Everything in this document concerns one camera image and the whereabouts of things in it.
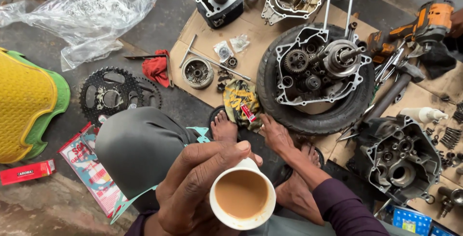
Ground person's right hand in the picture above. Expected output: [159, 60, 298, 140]
[259, 114, 296, 157]

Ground person's left hand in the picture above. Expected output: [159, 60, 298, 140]
[156, 140, 263, 236]

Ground white paper cup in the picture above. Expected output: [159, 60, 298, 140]
[209, 157, 276, 231]

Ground red sealant tube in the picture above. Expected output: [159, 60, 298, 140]
[240, 102, 257, 123]

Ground yellow camouflage rag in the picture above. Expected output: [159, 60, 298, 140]
[223, 79, 263, 133]

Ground person's left foot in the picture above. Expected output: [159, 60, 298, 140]
[211, 110, 239, 143]

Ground person's foot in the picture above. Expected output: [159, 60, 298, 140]
[211, 110, 239, 143]
[274, 143, 326, 226]

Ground black sandal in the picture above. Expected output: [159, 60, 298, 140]
[208, 105, 234, 139]
[271, 146, 326, 190]

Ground black rubber tyre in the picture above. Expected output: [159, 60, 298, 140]
[256, 22, 376, 136]

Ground heap of small black parts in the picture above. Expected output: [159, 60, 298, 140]
[216, 68, 234, 93]

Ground silver crankcase with gears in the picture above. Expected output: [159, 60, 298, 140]
[274, 0, 373, 106]

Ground brown milk tea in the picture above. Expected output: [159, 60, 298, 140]
[215, 170, 269, 219]

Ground person's right foot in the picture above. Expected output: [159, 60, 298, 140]
[274, 143, 326, 226]

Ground small bag with bearing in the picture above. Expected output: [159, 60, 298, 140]
[213, 41, 235, 63]
[229, 34, 251, 53]

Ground steel pliers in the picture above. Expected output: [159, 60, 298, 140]
[336, 104, 375, 145]

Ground round metal clutch hub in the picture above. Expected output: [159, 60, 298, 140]
[181, 57, 215, 90]

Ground brown cardboard sheet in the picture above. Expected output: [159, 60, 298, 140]
[169, 0, 463, 235]

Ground black engine cylinder block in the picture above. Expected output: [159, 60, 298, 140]
[195, 0, 245, 30]

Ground steel hammer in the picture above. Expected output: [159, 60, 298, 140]
[363, 60, 426, 121]

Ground red cloth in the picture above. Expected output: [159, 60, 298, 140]
[141, 49, 171, 88]

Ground heap of steel wrenches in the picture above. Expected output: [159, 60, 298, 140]
[374, 41, 409, 103]

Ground black crankcase half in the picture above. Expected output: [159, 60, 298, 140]
[346, 114, 443, 206]

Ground person's grey trousers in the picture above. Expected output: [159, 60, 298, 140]
[95, 106, 416, 236]

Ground flat metal blade tool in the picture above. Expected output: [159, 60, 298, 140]
[124, 53, 175, 88]

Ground steel screwdriver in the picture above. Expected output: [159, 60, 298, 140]
[374, 198, 394, 219]

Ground white squeeze bottle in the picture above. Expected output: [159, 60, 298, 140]
[399, 106, 449, 124]

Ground blue parts box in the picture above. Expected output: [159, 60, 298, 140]
[392, 207, 433, 236]

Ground black cloth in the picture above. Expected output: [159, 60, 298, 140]
[419, 42, 457, 80]

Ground pile of black bolts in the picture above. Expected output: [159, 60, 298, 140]
[439, 127, 463, 150]

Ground heap of small nuts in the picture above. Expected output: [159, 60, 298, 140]
[439, 151, 463, 168]

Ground printed gasket packet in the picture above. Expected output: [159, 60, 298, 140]
[57, 122, 126, 219]

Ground black coil springs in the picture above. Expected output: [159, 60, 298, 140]
[454, 100, 463, 125]

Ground steel shaft part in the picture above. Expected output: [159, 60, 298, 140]
[437, 186, 463, 219]

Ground clear plastic bag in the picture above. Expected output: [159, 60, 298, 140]
[0, 0, 161, 72]

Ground green mesh seat cover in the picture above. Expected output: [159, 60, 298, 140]
[7, 49, 71, 161]

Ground red carton box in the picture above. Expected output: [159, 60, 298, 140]
[0, 159, 57, 186]

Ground yellow mesh seat cover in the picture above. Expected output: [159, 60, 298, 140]
[0, 47, 58, 164]

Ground metal T-handle wrench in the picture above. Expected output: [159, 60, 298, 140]
[179, 34, 252, 82]

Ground small black chain sprocket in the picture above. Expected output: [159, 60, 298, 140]
[137, 77, 163, 111]

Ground large black chain sprocket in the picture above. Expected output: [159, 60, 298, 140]
[79, 67, 146, 126]

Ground orange cordless impact wrench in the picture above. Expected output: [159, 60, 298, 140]
[367, 0, 456, 65]

